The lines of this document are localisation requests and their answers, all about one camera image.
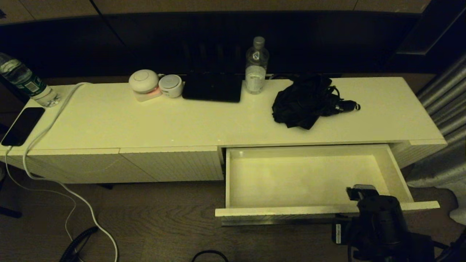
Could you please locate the black umbrella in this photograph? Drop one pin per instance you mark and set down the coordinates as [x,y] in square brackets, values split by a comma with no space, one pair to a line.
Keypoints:
[302,105]

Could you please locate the white base with pink light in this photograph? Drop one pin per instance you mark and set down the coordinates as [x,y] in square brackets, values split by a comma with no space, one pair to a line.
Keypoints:
[148,96]

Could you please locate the black flat rectangular device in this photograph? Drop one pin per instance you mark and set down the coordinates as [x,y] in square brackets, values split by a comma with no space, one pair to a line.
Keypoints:
[213,88]

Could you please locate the white dome shaped device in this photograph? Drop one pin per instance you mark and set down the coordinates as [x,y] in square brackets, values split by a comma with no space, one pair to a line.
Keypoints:
[143,80]

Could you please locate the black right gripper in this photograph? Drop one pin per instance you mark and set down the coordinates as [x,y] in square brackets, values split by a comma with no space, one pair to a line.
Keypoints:
[344,233]

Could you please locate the white cabinet drawer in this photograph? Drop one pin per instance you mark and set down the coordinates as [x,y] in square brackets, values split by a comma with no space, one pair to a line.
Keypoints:
[291,182]

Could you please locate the white low cabinet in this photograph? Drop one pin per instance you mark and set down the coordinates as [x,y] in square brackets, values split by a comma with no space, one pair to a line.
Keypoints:
[145,123]

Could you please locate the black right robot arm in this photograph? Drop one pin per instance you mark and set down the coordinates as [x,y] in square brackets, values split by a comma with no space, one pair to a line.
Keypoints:
[386,229]

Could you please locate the black smartphone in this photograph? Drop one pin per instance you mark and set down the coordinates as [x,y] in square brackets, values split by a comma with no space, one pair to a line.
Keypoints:
[22,125]

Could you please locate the green label water bottle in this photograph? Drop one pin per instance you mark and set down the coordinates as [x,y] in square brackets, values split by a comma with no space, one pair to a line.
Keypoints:
[22,78]

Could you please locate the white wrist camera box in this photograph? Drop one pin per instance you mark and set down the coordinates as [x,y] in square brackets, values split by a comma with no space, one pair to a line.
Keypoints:
[360,191]

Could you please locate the small white round speaker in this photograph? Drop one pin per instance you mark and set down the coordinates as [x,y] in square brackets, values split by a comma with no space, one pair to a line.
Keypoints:
[170,86]

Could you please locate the white ribbed cabinet door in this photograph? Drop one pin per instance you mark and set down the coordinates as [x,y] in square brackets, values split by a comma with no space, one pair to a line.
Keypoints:
[182,163]
[91,167]

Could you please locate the clear plastic water bottle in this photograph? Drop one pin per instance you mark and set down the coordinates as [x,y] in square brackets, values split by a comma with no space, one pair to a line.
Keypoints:
[256,72]

